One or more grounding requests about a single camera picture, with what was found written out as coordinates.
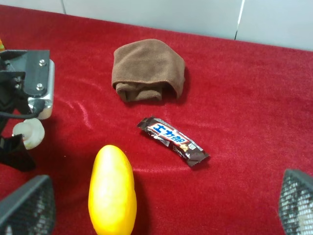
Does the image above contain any white rubber duck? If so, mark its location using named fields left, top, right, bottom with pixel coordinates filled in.
left=12, top=118, right=45, bottom=150

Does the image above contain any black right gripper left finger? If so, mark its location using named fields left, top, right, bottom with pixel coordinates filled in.
left=0, top=175, right=55, bottom=235

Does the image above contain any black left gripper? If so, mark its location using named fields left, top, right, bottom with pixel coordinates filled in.
left=0, top=50, right=50, bottom=172

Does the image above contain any orange green toy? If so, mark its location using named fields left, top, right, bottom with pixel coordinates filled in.
left=0, top=40, right=5, bottom=51

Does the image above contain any folded brown towel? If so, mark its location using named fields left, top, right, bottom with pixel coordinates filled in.
left=112, top=39, right=185, bottom=102

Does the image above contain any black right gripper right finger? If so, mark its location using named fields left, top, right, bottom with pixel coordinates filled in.
left=279, top=169, right=313, bottom=235

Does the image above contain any red velvet tablecloth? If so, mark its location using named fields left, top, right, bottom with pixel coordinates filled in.
left=0, top=5, right=313, bottom=235

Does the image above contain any brown chocolate bar wrapper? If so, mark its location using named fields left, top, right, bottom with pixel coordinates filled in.
left=137, top=117, right=209, bottom=167

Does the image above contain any yellow mango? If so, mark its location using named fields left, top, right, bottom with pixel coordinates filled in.
left=88, top=145, right=137, bottom=235

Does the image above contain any black camera cable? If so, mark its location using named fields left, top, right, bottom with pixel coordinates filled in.
left=0, top=105, right=44, bottom=120

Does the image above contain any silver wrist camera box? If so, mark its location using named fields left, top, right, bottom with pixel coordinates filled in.
left=27, top=59, right=55, bottom=120

